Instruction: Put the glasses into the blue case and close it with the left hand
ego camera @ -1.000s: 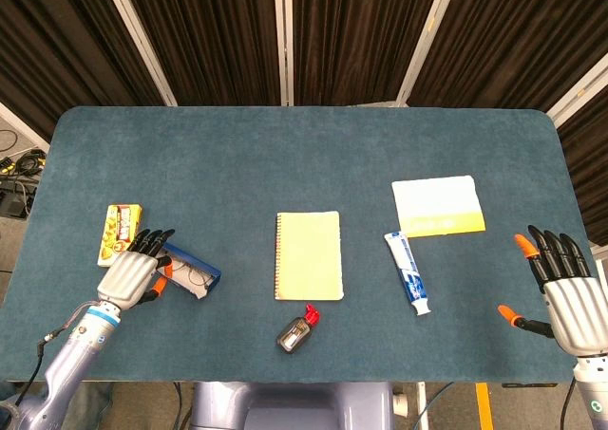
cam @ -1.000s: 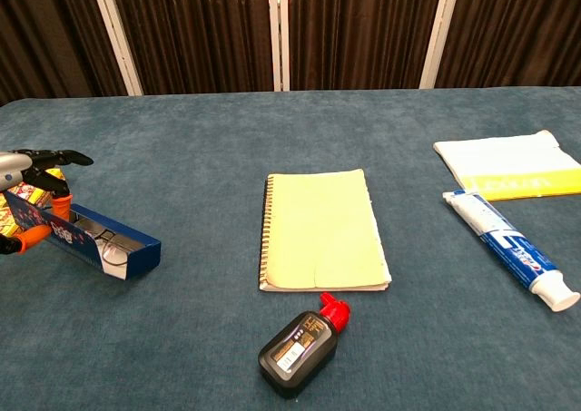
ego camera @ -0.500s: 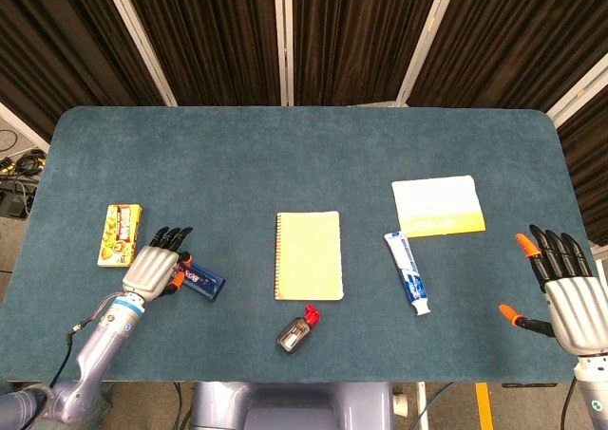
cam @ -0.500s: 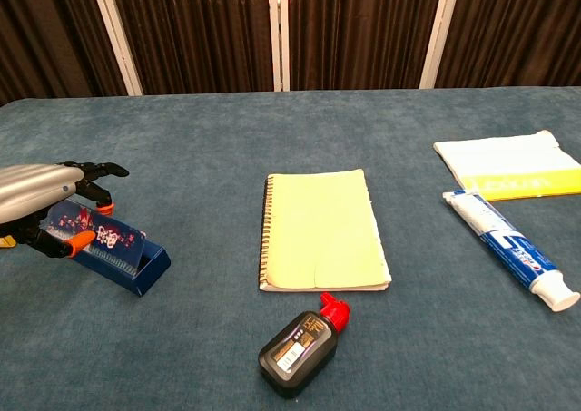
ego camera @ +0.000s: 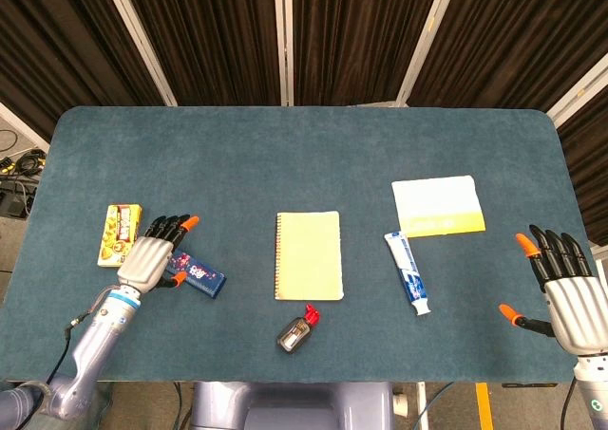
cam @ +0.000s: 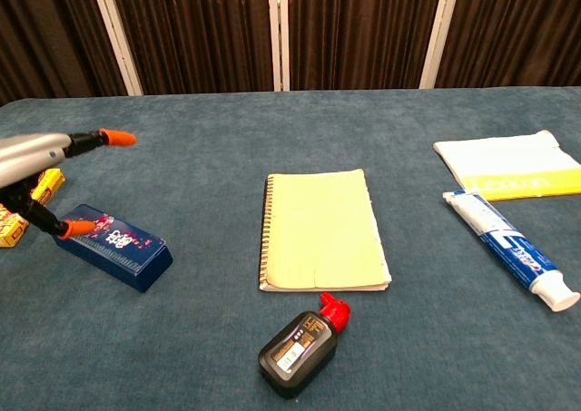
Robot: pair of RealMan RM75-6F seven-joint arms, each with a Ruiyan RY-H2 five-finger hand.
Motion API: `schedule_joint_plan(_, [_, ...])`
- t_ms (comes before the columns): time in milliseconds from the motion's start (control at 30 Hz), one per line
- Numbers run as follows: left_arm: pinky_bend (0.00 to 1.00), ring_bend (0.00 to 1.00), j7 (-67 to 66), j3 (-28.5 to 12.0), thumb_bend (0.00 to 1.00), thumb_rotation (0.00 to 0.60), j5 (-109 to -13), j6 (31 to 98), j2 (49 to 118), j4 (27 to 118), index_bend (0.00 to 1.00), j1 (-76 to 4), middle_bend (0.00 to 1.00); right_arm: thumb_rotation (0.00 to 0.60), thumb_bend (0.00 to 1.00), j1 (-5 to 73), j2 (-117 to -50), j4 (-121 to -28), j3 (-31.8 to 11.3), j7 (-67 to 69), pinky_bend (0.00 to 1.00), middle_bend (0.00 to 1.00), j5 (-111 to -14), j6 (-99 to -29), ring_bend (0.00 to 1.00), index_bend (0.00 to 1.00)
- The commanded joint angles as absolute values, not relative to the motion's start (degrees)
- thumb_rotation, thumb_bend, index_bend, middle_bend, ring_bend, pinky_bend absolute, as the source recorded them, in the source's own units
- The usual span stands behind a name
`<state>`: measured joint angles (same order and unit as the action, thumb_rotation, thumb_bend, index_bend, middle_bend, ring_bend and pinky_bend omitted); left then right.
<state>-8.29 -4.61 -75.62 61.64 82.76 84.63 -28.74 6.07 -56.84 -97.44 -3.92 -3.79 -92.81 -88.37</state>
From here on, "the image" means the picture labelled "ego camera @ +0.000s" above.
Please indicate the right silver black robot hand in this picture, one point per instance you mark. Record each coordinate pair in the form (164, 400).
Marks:
(577, 316)

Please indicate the black foot pedal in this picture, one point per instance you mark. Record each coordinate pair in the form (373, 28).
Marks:
(12, 202)

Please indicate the white table leg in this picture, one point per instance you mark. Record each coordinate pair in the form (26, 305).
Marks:
(422, 406)

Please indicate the blue white toothpaste tube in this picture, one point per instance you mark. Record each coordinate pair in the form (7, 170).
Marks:
(408, 273)

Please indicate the white screen frame post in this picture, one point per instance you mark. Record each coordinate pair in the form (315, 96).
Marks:
(24, 126)
(577, 90)
(283, 41)
(427, 36)
(138, 41)

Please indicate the grey robot torso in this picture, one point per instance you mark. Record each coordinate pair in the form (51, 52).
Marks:
(294, 406)

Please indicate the yellow spiral notebook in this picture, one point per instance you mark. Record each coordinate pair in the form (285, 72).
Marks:
(309, 256)

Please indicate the yellow red snack box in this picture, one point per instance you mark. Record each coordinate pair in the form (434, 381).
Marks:
(116, 230)

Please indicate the blue felt table mat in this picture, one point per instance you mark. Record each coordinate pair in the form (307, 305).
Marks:
(304, 159)

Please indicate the dark brown curtain panel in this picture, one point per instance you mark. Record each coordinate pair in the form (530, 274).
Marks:
(589, 173)
(214, 36)
(513, 36)
(356, 36)
(57, 45)

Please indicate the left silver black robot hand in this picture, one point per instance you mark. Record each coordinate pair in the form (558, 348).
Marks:
(145, 261)

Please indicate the yellow floor tape strip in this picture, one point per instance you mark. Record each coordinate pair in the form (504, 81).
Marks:
(483, 406)

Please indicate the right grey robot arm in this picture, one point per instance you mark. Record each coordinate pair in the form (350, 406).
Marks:
(594, 392)

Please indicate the black ink bottle red cap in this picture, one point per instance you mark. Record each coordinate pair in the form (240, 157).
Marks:
(294, 335)

